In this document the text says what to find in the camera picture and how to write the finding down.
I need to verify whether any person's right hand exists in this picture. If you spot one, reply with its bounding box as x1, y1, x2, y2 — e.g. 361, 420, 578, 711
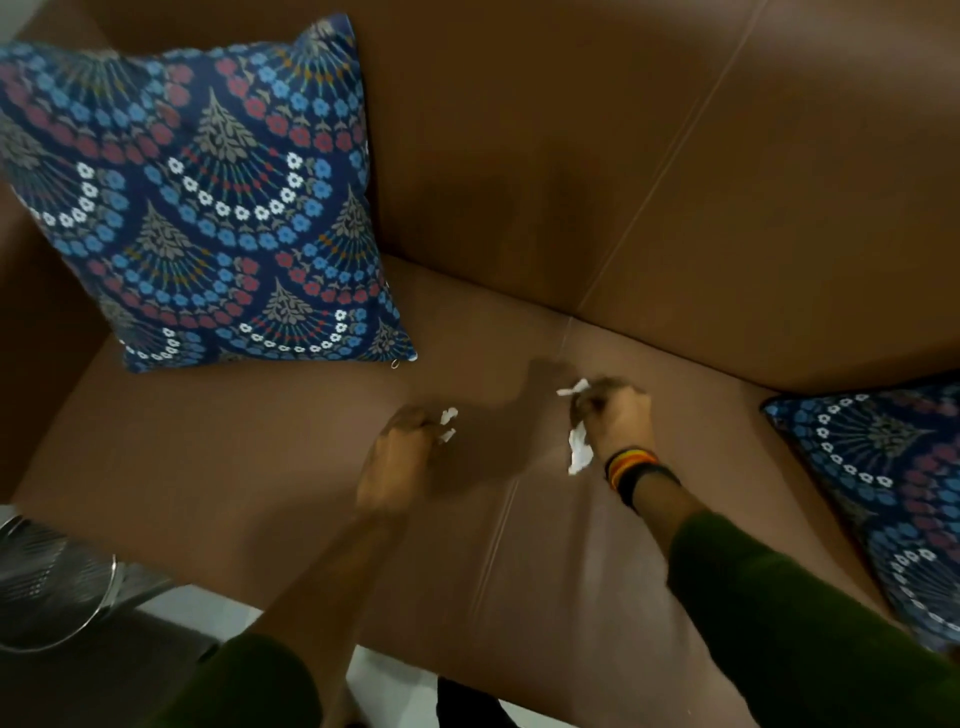
569, 376, 657, 470

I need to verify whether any person's left hand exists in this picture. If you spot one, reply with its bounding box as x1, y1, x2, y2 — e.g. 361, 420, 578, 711
355, 405, 448, 520

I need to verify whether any white tissue paper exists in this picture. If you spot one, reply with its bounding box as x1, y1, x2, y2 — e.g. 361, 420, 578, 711
555, 378, 596, 477

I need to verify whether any person's right forearm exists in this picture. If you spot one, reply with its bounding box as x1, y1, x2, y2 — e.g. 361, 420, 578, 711
631, 472, 960, 728

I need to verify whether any person's left forearm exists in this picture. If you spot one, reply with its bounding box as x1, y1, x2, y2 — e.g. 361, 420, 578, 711
147, 504, 410, 728

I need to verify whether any striped orange wristband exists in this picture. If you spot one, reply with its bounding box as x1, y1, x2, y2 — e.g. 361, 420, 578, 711
604, 447, 661, 490

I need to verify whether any black wristband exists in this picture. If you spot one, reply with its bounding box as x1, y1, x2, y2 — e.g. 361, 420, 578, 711
616, 462, 682, 514

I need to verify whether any brown sofa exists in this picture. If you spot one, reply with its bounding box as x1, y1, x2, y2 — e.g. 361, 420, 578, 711
0, 0, 960, 728

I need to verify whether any blue floral patterned cushion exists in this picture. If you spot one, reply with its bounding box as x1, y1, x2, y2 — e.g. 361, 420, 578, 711
760, 382, 960, 654
0, 12, 419, 375

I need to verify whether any metal mesh waste bin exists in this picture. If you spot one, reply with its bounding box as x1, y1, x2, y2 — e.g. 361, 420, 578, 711
0, 513, 177, 655

